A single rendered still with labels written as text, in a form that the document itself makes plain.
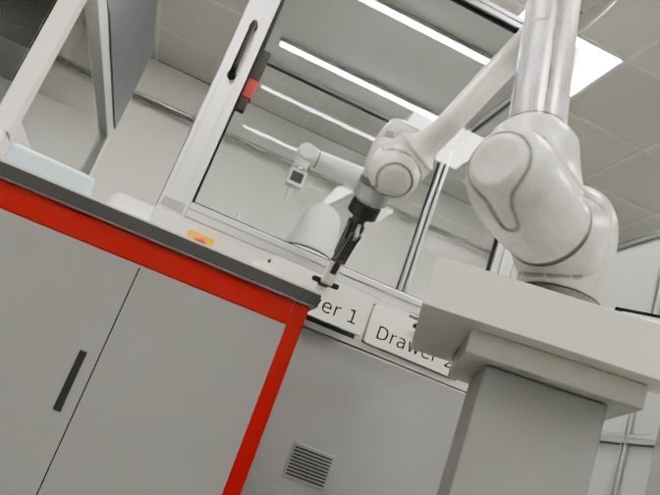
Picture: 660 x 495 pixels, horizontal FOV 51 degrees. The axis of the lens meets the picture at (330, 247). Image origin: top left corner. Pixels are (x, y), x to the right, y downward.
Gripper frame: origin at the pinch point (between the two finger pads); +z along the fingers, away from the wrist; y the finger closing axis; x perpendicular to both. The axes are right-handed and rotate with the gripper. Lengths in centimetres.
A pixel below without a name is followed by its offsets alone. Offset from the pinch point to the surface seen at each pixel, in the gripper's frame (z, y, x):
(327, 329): 17.1, 4.4, -7.1
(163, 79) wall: 48, 374, 102
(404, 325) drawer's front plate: 8.9, 7.9, -26.5
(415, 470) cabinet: 38, -11, -43
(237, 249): 8.6, 10.3, 23.2
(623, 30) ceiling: -104, 178, -110
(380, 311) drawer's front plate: 8.1, 8.5, -18.9
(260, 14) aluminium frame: -46, 48, 43
